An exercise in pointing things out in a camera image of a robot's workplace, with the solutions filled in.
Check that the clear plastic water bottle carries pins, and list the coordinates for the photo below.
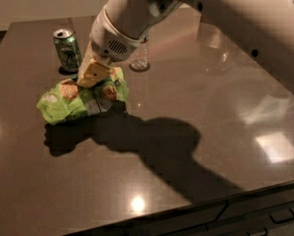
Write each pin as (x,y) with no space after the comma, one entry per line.
(139,59)

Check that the green soda can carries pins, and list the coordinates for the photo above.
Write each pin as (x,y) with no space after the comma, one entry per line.
(67,49)

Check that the black drawer handle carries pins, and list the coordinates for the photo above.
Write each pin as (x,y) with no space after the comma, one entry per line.
(282,216)

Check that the green rice chip bag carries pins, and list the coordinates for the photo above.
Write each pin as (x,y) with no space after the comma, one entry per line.
(69,102)

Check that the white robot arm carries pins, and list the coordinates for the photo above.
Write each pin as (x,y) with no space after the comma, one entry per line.
(264,29)

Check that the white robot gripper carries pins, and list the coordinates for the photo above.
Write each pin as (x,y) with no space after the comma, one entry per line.
(112,40)

